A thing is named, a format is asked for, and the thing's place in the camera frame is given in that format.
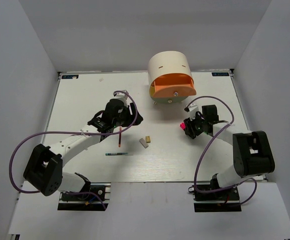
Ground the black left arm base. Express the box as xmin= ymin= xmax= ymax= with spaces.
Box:
xmin=57 ymin=183 xmax=111 ymax=212

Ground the blue right corner label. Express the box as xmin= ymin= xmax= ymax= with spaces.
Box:
xmin=212 ymin=72 xmax=230 ymax=77

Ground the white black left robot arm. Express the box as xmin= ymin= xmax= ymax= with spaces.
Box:
xmin=23 ymin=99 xmax=143 ymax=200

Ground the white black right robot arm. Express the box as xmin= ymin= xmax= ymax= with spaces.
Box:
xmin=183 ymin=104 xmax=276 ymax=200

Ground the blue corner label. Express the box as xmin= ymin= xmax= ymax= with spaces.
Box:
xmin=61 ymin=74 xmax=79 ymax=80
xmin=212 ymin=72 xmax=230 ymax=77

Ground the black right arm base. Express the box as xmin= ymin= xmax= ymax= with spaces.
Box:
xmin=188 ymin=185 xmax=242 ymax=213

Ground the green gel pen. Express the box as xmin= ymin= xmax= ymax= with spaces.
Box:
xmin=105 ymin=152 xmax=133 ymax=156

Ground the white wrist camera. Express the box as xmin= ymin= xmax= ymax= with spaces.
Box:
xmin=113 ymin=90 xmax=129 ymax=105
xmin=184 ymin=103 xmax=199 ymax=120

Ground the tan yellow eraser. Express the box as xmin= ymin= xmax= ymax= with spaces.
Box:
xmin=145 ymin=136 xmax=151 ymax=143

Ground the cream round drawer cabinet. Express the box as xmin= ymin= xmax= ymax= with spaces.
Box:
xmin=147 ymin=50 xmax=195 ymax=107

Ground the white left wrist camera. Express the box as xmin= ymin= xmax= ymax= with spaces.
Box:
xmin=113 ymin=90 xmax=129 ymax=105

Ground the yellow drawer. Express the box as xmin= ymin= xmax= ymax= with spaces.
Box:
xmin=149 ymin=86 xmax=155 ymax=98

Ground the grey bottom drawer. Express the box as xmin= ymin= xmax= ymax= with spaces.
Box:
xmin=152 ymin=96 xmax=187 ymax=104

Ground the blue left corner label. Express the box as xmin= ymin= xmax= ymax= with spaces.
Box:
xmin=61 ymin=74 xmax=79 ymax=80

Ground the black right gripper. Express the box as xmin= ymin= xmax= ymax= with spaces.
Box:
xmin=184 ymin=111 xmax=208 ymax=138

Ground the grey white eraser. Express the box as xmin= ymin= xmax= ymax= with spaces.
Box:
xmin=139 ymin=138 xmax=149 ymax=149

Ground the pink black highlighter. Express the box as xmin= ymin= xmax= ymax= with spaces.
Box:
xmin=180 ymin=122 xmax=186 ymax=130

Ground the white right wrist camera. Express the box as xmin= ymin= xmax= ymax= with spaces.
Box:
xmin=184 ymin=103 xmax=199 ymax=120

